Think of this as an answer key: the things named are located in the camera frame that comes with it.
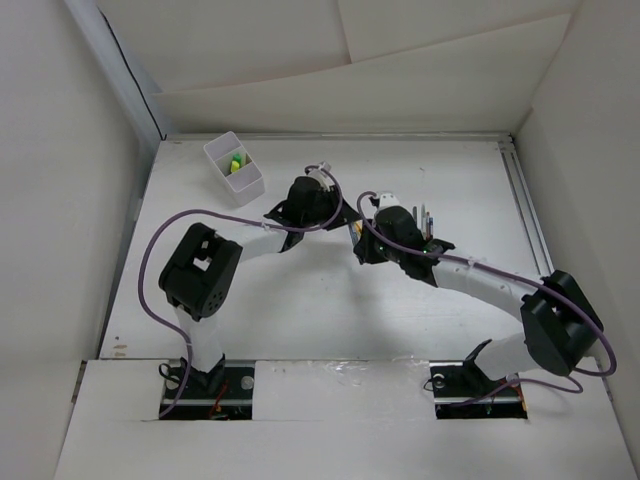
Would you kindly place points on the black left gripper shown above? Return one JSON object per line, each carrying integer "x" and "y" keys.
{"x": 345, "y": 215}

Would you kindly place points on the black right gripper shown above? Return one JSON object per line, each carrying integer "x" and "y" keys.
{"x": 365, "y": 248}

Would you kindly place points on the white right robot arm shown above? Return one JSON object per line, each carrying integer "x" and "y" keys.
{"x": 559, "y": 325}

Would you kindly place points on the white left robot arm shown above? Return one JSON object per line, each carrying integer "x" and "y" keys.
{"x": 198, "y": 276}

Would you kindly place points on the yellow utility knife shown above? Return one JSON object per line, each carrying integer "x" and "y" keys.
{"x": 355, "y": 230}

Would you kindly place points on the white plastic organizer container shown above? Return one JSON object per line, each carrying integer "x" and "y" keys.
{"x": 245, "y": 185}

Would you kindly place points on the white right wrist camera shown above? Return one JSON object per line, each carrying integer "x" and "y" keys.
{"x": 384, "y": 199}

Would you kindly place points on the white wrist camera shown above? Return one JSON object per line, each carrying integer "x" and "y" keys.
{"x": 384, "y": 199}
{"x": 321, "y": 173}

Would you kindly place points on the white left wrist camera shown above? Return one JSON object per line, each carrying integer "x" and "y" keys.
{"x": 321, "y": 173}

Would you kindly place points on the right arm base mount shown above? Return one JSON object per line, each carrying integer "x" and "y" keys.
{"x": 461, "y": 392}

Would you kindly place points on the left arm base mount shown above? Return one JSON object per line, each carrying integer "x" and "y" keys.
{"x": 223, "y": 394}

